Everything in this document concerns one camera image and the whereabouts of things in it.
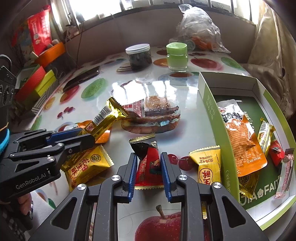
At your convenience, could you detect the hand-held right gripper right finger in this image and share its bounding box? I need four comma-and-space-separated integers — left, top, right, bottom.
160, 152, 270, 241

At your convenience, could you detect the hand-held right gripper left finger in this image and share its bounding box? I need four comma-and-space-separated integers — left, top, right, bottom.
29, 152, 139, 241

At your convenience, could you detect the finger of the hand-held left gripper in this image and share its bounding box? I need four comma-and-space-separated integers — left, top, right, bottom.
10, 128, 84, 151
9, 134, 96, 163

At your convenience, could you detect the red black snack packet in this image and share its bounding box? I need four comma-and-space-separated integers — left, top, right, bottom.
129, 136, 163, 189

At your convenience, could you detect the yellow snack packet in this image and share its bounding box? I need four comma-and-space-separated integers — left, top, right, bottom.
61, 146, 115, 192
189, 145, 222, 219
238, 170, 260, 198

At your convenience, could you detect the orange snack packet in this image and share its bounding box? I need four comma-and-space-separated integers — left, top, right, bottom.
77, 120, 114, 143

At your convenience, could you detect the plain gold snack bar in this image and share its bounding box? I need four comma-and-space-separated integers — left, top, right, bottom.
92, 97, 130, 139

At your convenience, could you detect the white red nougat candy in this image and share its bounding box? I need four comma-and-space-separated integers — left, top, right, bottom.
127, 99, 145, 119
275, 148, 295, 200

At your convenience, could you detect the large orange snack pouch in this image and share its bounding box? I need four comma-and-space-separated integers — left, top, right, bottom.
218, 99, 269, 178

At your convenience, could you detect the green white cardboard box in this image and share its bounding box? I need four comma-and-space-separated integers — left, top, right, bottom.
198, 71, 296, 231

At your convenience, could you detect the gold snack bar blue print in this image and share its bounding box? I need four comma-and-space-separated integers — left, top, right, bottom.
257, 116, 276, 158

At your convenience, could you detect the small red snack packet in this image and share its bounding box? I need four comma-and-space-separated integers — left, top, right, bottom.
269, 140, 285, 167

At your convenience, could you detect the person's left hand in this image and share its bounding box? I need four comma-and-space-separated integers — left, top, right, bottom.
20, 193, 34, 217

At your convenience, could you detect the black white patterned box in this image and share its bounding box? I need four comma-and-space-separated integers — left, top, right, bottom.
30, 81, 63, 115

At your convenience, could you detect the yellow green box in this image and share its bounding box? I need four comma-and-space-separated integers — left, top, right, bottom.
32, 70, 57, 99

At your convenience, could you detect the dark smartphone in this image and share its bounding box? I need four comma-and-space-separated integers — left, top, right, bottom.
63, 66, 101, 92

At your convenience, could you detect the red textured box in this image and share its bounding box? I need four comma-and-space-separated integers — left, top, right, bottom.
15, 65, 47, 102

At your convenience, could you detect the orange box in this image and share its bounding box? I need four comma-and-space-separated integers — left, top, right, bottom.
35, 42, 66, 67

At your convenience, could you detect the clear jar white lid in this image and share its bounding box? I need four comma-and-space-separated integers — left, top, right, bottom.
125, 44, 152, 72

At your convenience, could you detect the red paper bag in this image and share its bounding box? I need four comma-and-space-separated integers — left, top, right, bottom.
27, 5, 52, 55

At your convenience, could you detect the green glass jar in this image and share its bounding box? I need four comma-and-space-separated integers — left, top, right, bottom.
166, 43, 188, 72

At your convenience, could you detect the cream printed curtain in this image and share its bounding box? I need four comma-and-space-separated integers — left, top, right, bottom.
242, 9, 296, 121

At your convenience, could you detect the clear plastic bag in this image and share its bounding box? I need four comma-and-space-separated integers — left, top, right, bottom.
170, 4, 232, 53

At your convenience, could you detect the thin dark cable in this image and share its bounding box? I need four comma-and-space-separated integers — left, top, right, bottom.
75, 14, 116, 67

